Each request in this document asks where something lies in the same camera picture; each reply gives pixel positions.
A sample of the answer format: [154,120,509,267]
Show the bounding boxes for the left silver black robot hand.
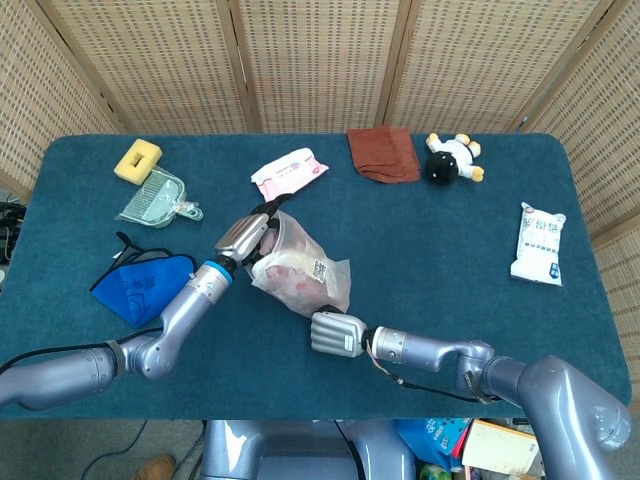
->
[214,192,296,274]

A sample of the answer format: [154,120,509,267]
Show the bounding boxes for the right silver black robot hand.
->
[309,303,370,359]

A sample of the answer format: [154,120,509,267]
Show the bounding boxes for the transparent plastic bag pink contents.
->
[249,209,352,317]

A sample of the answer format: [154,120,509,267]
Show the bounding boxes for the blue folded cloth black trim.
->
[89,231,200,330]

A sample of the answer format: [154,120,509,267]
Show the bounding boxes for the brown folded cloth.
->
[347,125,422,185]

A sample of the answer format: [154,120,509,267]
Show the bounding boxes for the white blue snack packet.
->
[509,201,567,287]

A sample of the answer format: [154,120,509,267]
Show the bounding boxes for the pink wet wipes pack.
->
[250,146,330,205]

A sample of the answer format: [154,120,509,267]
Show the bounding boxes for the green transparent dustpan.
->
[115,168,205,230]

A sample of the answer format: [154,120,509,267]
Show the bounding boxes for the dark blue table carpet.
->
[0,132,632,421]

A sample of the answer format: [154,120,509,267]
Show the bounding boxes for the grey robot torso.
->
[199,418,416,480]

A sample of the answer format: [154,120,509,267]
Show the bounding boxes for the yellow sponge block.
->
[113,138,165,187]

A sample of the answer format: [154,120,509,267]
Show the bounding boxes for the woven bamboo folding screen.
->
[0,0,640,324]

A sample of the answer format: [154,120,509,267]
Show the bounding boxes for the pale yellow book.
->
[460,419,540,476]

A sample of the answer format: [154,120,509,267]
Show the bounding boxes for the black white plush toy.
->
[424,132,486,185]

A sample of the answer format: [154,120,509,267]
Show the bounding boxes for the brown shoe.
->
[133,453,177,480]

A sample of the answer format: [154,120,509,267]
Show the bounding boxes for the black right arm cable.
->
[369,344,499,405]

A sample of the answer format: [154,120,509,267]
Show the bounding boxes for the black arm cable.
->
[0,327,166,376]
[369,344,499,405]

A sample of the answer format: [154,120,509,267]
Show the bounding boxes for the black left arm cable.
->
[0,327,166,376]

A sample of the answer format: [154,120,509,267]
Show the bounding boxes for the black cable bundle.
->
[0,199,27,266]

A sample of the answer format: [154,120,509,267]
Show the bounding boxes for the blue floor cable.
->
[107,419,151,476]

